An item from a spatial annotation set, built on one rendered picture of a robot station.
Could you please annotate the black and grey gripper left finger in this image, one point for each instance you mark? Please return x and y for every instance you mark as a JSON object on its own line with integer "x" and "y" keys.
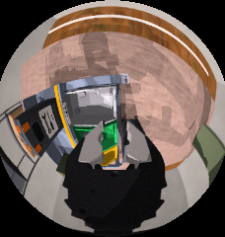
{"x": 85, "y": 154}

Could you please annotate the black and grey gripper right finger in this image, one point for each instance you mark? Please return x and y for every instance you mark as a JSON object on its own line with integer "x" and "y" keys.
{"x": 144, "y": 154}

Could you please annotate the yellow open bin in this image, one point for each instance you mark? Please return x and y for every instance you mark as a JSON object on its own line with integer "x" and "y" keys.
{"x": 110, "y": 156}

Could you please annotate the green open bin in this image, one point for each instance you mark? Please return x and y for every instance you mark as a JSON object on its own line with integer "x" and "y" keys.
{"x": 109, "y": 134}

